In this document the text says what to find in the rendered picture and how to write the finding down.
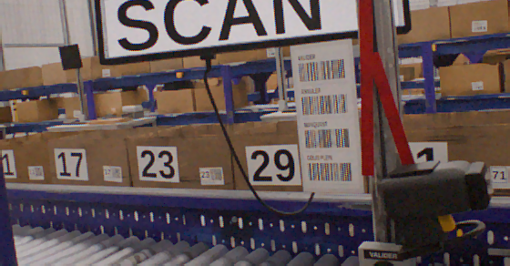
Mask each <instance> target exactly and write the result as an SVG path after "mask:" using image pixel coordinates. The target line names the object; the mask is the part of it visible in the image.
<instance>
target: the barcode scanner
mask: <svg viewBox="0 0 510 266"><path fill-rule="evenodd" d="M493 193H494V190H493V185H492V181H491V177H490V172H489V168H488V167H487V166H486V165H485V164H484V163H483V162H476V163H473V164H470V163H468V162H465V161H454V162H446V163H441V161H440V160H434V161H427V162H422V163H415V164H408V165H401V166H399V167H398V168H397V169H395V170H393V171H392V172H391V173H389V174H388V175H387V176H386V177H384V178H383V179H382V180H381V182H380V185H379V194H380V199H381V203H382V209H383V211H384V214H385V215H386V216H387V217H389V218H391V219H393V220H398V221H399V224H400V227H401V232H402V234H403V236H404V238H405V241H406V243H407V245H403V246H402V247H401V248H400V249H399V250H398V252H397V257H398V259H399V260H402V261H404V260H409V259H412V258H417V257H421V256H425V255H429V254H432V253H436V252H440V251H442V250H443V249H444V245H443V241H446V240H448V235H447V234H446V232H447V231H450V230H453V229H454V228H455V223H454V220H453V218H452V216H451V214H457V213H465V212H467V211H470V210H474V211H483V210H487V209H488V207H489V204H490V201H491V198H492V196H493Z"/></svg>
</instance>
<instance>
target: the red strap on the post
mask: <svg viewBox="0 0 510 266"><path fill-rule="evenodd" d="M359 30H360V94H361V158H362V175H364V176H374V160H373V80H374V83H375V85H376V88H377V91H378V94H379V97H380V100H381V102H382V107H383V110H384V113H385V116H386V118H387V121H388V124H389V127H390V130H391V132H392V135H393V140H394V143H395V146H396V148H397V151H398V154H399V157H400V160H401V162H402V165H408V164H415V161H414V158H413V153H412V151H411V148H410V145H409V142H408V139H407V137H406V134H405V131H404V128H403V123H402V121H401V118H400V115H399V112H398V109H397V106H396V104H395V101H394V98H393V93H392V91H391V88H390V85H389V81H388V78H387V76H386V73H385V70H384V67H383V62H382V60H381V57H380V54H379V52H376V53H372V0H359Z"/></svg>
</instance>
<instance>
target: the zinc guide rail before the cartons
mask: <svg viewBox="0 0 510 266"><path fill-rule="evenodd" d="M5 186H6V188H7V189H36V190H53V191H60V192H85V193H107V194H132V195H157V196H181V197H205V198H230V199H255V200H256V197H255V196H254V194H253V193H252V191H251V190H224V189H161V188H129V187H97V186H65V185H46V184H33V183H6V184H5ZM255 191H256V192H257V194H258V195H259V196H260V198H261V199H262V200H302V201H308V199H309V197H310V195H311V192H289V191H257V190H255ZM311 201H327V202H351V203H372V198H371V194H354V193H322V192H315V193H314V195H313V198H312V200H311ZM489 207H496V208H510V197H492V198H491V201H490V204H489Z"/></svg>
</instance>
